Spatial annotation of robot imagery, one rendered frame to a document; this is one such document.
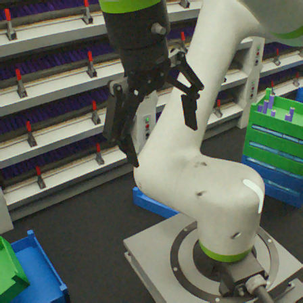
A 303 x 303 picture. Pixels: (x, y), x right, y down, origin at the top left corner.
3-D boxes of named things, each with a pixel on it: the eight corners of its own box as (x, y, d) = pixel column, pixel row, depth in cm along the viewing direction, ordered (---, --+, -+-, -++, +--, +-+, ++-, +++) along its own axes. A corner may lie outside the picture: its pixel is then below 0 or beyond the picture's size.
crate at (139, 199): (218, 201, 148) (220, 187, 144) (197, 231, 134) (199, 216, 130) (157, 178, 162) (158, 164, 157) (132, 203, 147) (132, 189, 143)
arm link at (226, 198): (205, 206, 86) (207, 143, 75) (264, 232, 77) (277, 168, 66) (176, 241, 78) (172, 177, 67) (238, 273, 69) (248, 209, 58)
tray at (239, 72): (245, 82, 184) (255, 62, 173) (153, 113, 154) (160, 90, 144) (221, 59, 192) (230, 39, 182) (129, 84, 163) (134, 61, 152)
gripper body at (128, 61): (130, 55, 48) (143, 109, 54) (178, 32, 51) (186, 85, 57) (104, 42, 53) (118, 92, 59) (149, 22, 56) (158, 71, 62)
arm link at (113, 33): (138, -14, 53) (87, 6, 50) (186, -4, 45) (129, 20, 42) (145, 21, 57) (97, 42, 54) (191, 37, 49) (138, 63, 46)
